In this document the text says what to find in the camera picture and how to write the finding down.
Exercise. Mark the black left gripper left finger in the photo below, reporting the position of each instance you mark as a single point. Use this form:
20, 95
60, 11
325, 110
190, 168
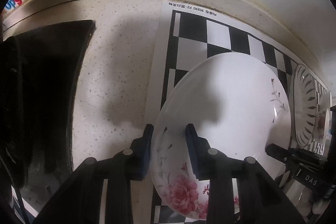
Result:
140, 158

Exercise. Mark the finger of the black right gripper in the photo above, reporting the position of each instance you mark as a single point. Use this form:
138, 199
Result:
277, 152

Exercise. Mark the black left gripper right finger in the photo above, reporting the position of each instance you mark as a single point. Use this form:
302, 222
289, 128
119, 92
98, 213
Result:
198, 150

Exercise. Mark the white plate with pink flowers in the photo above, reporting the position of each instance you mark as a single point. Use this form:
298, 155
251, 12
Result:
238, 104

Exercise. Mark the white plate with leaf rim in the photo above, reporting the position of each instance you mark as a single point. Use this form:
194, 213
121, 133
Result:
304, 105

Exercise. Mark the black and white checkerboard mat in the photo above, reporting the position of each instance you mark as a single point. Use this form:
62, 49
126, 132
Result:
187, 36

